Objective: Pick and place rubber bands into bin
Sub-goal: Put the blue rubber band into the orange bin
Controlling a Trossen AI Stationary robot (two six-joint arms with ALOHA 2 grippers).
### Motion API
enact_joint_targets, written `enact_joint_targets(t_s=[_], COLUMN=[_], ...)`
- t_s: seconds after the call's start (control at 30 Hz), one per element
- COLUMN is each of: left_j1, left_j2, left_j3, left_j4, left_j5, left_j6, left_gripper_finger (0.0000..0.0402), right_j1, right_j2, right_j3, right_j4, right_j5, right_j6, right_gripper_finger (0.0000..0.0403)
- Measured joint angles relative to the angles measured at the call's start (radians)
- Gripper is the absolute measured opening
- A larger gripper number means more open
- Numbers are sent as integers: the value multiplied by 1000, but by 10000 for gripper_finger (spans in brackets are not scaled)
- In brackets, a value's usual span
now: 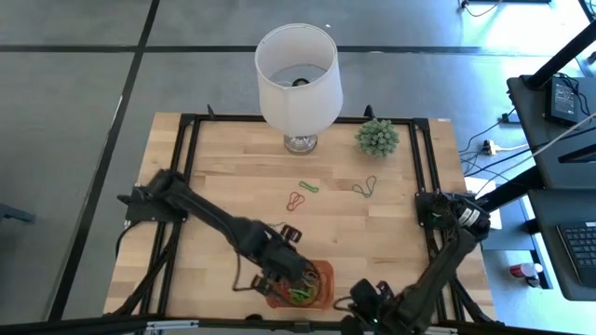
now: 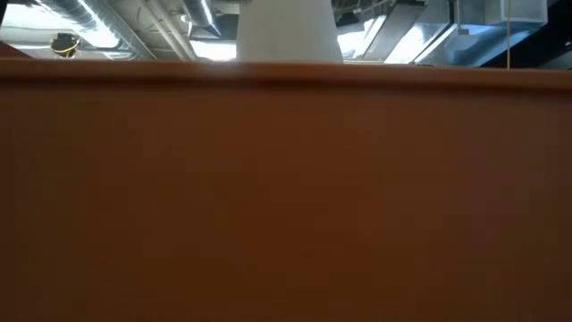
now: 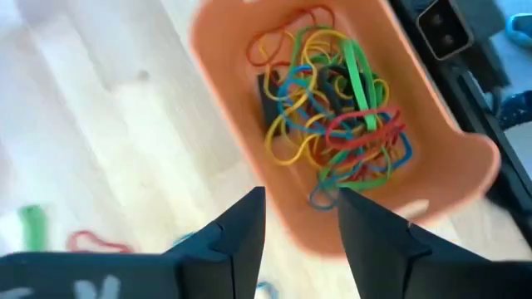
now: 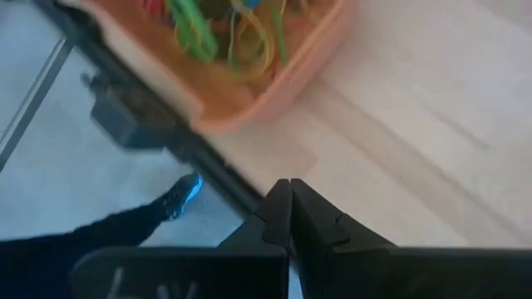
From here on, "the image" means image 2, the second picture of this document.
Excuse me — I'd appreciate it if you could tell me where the white shade table lamp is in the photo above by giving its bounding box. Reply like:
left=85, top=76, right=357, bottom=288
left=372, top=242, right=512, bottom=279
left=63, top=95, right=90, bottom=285
left=235, top=0, right=344, bottom=64

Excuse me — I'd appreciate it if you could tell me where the slanted rectangular metal duct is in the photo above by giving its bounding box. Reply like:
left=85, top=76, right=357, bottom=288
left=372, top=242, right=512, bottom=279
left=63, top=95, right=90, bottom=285
left=361, top=0, right=430, bottom=63

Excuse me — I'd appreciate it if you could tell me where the narrow silver spiral duct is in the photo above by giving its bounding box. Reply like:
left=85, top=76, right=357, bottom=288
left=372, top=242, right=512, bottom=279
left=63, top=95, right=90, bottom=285
left=181, top=0, right=223, bottom=39

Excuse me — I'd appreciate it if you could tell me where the wide silver spiral duct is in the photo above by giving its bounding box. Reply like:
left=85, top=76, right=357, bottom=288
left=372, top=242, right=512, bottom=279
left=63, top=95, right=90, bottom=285
left=38, top=0, right=157, bottom=62

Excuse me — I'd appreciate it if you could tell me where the black ceiling cord reel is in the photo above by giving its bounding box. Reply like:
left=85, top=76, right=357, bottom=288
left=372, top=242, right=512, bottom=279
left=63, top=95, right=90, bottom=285
left=49, top=31, right=82, bottom=59

